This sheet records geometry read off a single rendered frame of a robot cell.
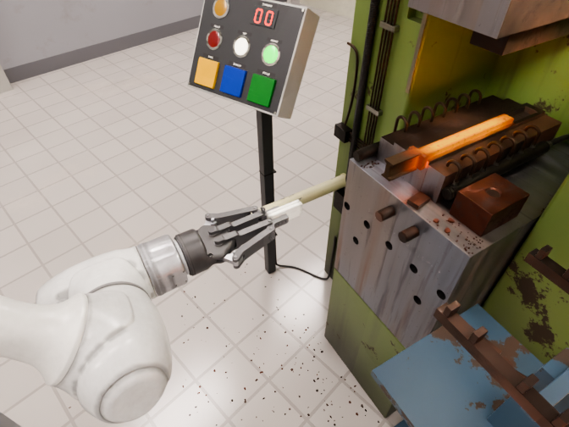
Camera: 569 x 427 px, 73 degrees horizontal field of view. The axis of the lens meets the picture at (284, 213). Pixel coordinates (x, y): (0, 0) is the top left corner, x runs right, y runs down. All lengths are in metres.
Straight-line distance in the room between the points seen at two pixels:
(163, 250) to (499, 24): 0.63
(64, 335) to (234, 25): 0.93
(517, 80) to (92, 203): 2.12
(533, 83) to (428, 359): 0.81
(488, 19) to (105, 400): 0.74
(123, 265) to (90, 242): 1.63
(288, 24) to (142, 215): 1.49
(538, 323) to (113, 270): 0.93
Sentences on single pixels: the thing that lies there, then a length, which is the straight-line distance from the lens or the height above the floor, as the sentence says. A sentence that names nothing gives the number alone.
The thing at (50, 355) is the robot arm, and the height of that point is 1.11.
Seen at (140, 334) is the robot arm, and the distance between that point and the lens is 0.48.
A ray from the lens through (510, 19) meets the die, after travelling 0.75.
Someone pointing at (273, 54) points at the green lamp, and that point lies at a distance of 1.10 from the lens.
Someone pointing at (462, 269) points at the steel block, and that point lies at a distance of 0.86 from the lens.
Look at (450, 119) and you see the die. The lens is 1.11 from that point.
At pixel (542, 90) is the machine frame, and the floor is 1.02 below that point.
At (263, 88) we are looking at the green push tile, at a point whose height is 1.02.
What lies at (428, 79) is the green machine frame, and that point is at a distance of 1.12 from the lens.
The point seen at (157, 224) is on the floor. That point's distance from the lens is 2.20.
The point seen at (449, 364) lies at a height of 0.76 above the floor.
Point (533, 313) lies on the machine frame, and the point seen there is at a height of 0.70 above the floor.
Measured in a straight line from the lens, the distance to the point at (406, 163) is 0.87.
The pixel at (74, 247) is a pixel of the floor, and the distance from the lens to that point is 2.25.
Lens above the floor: 1.49
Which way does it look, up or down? 44 degrees down
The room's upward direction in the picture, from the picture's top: straight up
